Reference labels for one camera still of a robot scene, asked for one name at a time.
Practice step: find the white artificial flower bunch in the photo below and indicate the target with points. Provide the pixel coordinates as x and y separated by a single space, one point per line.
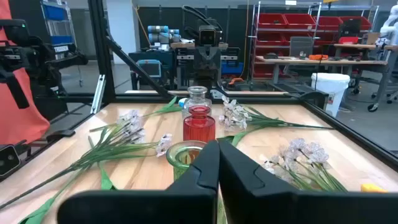
306 152
234 116
132 126

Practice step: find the blue teach pendant screen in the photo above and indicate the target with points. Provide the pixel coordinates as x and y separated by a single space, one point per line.
150 68

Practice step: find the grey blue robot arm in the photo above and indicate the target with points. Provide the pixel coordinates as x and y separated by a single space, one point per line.
158 34

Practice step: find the black metal table frame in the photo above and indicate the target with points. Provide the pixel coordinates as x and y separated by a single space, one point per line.
101 62

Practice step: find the metal shelf rack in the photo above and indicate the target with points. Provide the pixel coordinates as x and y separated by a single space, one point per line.
255 46

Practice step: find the red ribbed glass vase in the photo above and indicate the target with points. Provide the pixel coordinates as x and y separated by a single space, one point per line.
199 127

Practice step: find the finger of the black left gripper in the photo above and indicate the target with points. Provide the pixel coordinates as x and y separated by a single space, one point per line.
215 71
200 71

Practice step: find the white plastic bucket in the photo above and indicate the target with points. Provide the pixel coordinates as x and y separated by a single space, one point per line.
329 90

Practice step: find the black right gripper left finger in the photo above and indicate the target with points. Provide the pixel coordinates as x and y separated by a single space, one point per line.
186 205

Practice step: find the silver aluminium bar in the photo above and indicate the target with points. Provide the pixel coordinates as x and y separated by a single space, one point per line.
99 93

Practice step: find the green glass vase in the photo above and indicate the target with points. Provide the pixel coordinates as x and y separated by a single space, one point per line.
178 155

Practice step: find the wooden workbench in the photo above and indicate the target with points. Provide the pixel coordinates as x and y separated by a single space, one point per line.
342 62

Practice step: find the white humanoid robot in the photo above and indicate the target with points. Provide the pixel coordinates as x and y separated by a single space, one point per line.
390 28

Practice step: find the red plastic bin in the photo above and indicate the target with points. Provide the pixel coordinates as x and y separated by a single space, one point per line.
270 39
272 20
360 21
348 40
300 21
263 71
329 23

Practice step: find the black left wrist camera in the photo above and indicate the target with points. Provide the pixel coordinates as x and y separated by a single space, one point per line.
207 36

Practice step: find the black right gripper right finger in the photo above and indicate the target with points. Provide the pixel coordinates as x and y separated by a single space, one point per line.
280 208

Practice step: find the orange hand tool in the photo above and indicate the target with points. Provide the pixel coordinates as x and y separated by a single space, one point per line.
318 57

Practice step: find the black depth camera box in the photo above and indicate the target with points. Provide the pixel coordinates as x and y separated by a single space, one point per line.
7 160

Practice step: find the shelf with blue bins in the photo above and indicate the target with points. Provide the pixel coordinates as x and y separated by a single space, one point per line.
56 14

